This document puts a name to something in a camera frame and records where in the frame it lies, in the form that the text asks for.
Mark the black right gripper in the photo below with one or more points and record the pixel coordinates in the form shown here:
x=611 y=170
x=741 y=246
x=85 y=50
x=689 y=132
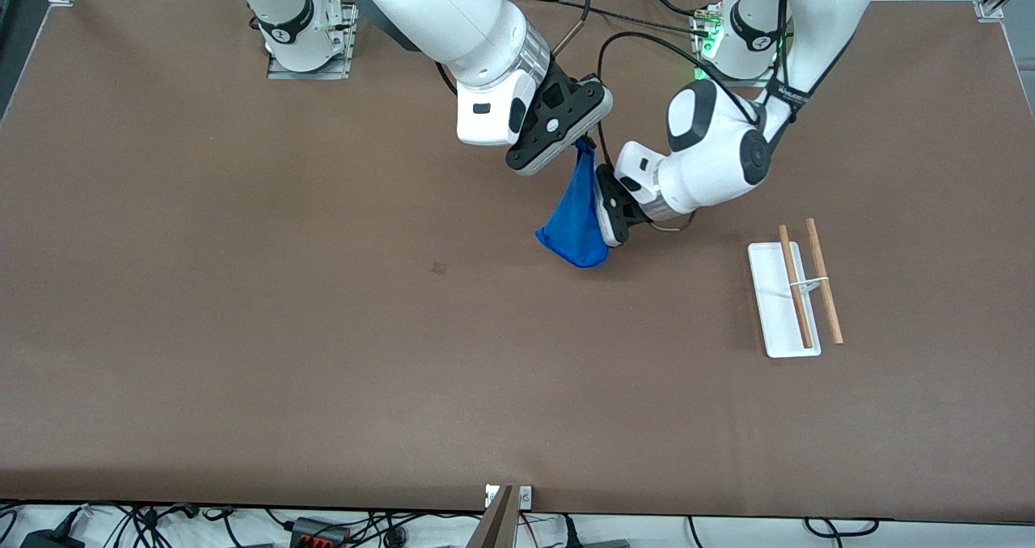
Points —
x=558 y=90

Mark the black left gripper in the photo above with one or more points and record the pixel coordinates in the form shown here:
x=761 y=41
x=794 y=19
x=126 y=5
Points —
x=636 y=212

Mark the blue microfiber towel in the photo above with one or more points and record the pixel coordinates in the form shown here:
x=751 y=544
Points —
x=574 y=225

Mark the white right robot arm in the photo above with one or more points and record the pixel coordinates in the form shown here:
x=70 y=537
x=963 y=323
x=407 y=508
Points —
x=453 y=14

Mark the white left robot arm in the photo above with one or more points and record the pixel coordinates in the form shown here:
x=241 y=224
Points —
x=711 y=152

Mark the white rack with wooden rods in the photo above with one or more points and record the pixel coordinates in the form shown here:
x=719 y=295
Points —
x=780 y=322

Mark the black box with orange buttons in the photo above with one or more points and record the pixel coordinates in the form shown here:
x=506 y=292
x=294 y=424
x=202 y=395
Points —
x=319 y=532

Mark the black power adapter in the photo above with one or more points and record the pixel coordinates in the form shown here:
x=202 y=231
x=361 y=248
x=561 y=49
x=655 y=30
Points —
x=48 y=541

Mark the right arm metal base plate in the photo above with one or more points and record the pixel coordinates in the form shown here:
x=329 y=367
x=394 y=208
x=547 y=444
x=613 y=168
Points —
x=307 y=74

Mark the white table edge bracket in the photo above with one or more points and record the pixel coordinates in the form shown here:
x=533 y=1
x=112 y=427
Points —
x=526 y=497

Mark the grey-brown camera mount bar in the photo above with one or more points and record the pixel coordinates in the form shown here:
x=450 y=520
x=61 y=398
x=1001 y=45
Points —
x=493 y=528

